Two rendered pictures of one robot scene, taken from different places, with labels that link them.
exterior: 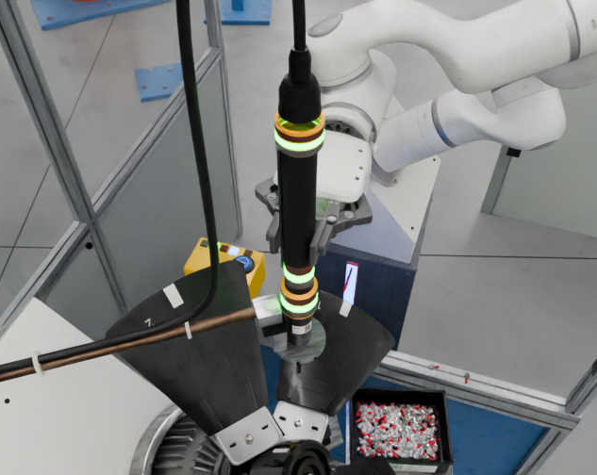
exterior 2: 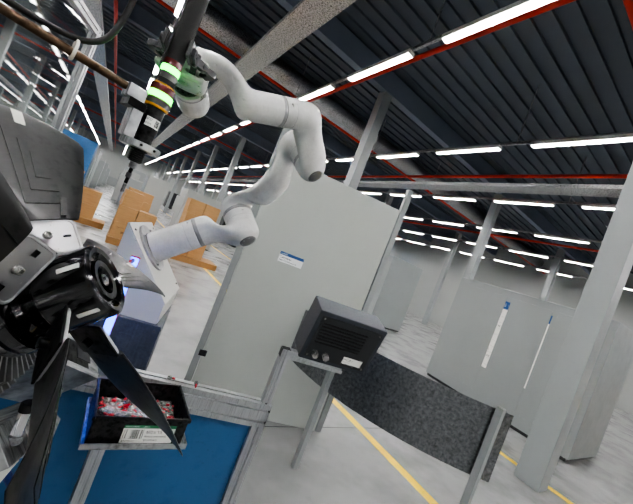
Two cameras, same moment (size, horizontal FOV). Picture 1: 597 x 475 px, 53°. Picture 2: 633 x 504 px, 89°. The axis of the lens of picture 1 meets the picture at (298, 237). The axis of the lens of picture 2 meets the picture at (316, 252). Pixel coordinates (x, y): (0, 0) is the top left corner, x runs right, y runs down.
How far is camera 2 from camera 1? 0.81 m
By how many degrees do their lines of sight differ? 58
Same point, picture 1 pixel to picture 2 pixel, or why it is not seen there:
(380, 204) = (147, 269)
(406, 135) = (174, 231)
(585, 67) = (274, 180)
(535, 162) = (214, 360)
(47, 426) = not seen: outside the picture
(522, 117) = (240, 221)
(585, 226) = not seen: hidden behind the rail
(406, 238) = (159, 300)
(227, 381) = (44, 186)
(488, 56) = (256, 94)
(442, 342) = not seen: hidden behind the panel
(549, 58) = (278, 109)
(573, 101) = (236, 321)
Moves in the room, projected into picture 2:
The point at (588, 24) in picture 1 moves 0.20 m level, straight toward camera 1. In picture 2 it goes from (291, 103) to (295, 68)
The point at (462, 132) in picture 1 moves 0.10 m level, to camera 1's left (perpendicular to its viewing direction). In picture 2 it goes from (208, 230) to (182, 221)
